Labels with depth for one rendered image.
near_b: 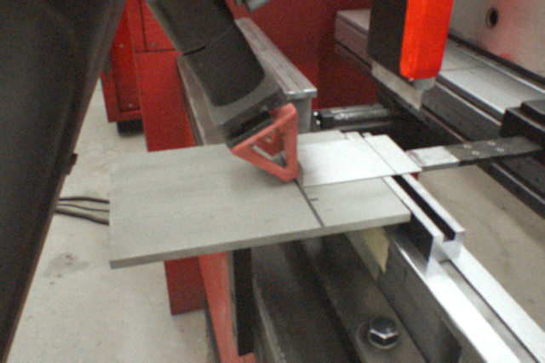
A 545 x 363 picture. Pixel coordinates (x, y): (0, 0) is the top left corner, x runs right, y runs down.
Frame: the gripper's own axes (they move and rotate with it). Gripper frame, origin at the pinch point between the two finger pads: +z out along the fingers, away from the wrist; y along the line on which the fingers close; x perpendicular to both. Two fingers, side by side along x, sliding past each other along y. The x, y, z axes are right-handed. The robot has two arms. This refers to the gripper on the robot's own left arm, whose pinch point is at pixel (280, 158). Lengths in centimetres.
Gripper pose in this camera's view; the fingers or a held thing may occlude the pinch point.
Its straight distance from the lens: 51.7
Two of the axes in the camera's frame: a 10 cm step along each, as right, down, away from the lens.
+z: 4.5, 7.0, 5.5
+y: -2.4, -5.0, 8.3
